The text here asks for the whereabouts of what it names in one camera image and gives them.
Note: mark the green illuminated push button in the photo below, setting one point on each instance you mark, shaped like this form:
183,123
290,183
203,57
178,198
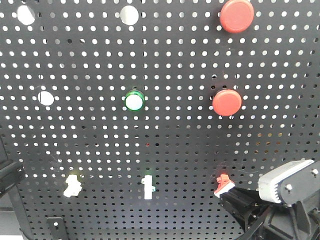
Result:
134,100

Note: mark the white green toggle switch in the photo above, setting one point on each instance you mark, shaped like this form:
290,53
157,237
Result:
148,187

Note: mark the left black table clamp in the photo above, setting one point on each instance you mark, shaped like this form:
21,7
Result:
57,228

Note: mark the upper red push button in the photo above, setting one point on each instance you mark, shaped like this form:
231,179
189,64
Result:
236,15

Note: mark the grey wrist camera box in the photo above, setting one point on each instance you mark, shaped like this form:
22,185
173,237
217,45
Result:
269,183

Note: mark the black perforated pegboard panel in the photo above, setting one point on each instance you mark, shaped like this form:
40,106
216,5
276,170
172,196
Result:
65,69

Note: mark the red push button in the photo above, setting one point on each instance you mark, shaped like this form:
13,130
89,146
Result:
227,102
236,15

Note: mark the yellow toggle switch lower left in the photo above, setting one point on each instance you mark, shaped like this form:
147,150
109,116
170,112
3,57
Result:
73,186

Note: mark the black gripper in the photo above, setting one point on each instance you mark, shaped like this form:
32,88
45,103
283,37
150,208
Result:
297,217

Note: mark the lower red push button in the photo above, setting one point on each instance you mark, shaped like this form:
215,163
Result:
227,102

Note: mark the red toggle switch row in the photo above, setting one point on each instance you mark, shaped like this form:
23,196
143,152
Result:
224,185

